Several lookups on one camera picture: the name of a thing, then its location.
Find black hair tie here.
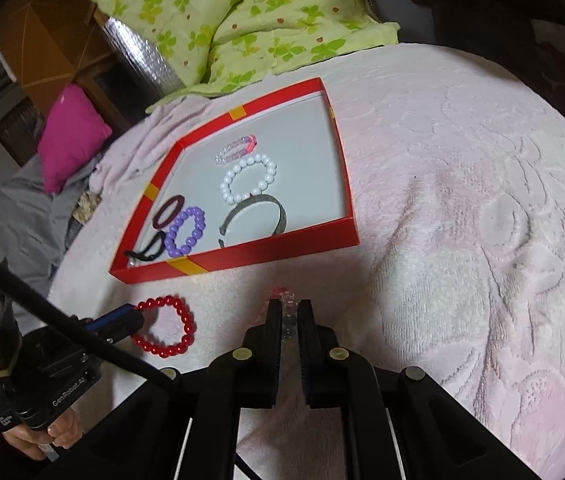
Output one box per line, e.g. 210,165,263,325
125,231,168,263

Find green clover print quilt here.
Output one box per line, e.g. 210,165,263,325
90,0,400,98

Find dark maroon hair tie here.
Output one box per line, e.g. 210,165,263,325
154,195,188,231

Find small patterned cloth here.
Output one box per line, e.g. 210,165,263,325
72,191,102,223

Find clear crystal bead bracelet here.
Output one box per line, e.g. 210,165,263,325
271,286,297,341

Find purple bead bracelet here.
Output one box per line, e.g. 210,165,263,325
165,206,207,256

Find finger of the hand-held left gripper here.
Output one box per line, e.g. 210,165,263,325
104,312,146,346
81,303,136,334

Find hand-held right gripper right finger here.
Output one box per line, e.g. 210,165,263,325
299,299,543,480

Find white pearl bracelet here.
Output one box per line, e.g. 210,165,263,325
220,153,279,206

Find brown cardboard box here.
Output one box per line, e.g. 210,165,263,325
0,0,133,161

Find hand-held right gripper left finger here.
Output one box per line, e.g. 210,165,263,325
70,299,283,480

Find red shallow box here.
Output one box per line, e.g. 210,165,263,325
109,77,360,285

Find pale pink embossed towel blanket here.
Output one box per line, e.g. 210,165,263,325
47,42,565,480

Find grey metal cuff bracelet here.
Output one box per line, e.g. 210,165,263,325
218,194,288,248

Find red bead bracelet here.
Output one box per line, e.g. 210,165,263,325
132,296,196,358

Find person's left hand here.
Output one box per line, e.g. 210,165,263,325
2,407,83,461

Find grey cloth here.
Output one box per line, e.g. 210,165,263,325
0,152,100,311

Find black cable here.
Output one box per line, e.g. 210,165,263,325
0,239,180,392

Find pink clear bead bracelet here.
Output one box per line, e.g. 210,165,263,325
215,135,259,166

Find magenta pillow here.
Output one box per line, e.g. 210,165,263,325
37,84,113,195

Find silver foil pad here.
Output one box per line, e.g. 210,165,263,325
101,16,186,93

